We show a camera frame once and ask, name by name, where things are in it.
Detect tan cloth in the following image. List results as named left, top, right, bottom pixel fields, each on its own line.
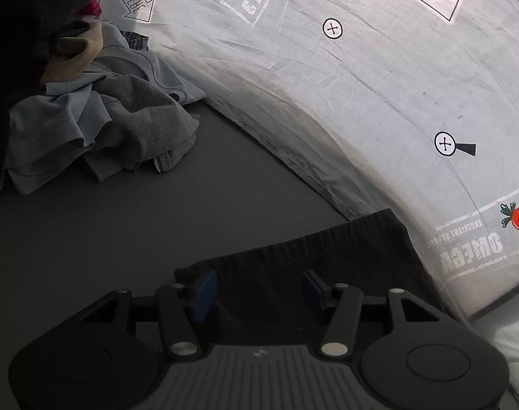
left=40, top=19, right=105, bottom=84

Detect dark cloth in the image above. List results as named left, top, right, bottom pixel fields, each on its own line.
left=0, top=0, right=111, bottom=199

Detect dark grey garment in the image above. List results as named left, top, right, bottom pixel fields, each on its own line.
left=82, top=72, right=201, bottom=183

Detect striped grey cloth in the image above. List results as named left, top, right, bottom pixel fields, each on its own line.
left=121, top=30, right=151, bottom=53

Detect light blue-grey shirt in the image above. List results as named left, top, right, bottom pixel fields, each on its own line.
left=5, top=20, right=205, bottom=197

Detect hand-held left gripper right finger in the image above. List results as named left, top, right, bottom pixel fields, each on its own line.
left=301, top=268, right=440, bottom=358

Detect printed white sheet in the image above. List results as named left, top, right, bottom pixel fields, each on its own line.
left=106, top=0, right=519, bottom=321

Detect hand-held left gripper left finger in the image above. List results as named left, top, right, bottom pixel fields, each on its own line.
left=78, top=268, right=218, bottom=360

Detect red cloth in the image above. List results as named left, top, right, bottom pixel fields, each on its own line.
left=77, top=0, right=105, bottom=18

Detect black shorts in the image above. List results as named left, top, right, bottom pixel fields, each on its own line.
left=175, top=208, right=448, bottom=347

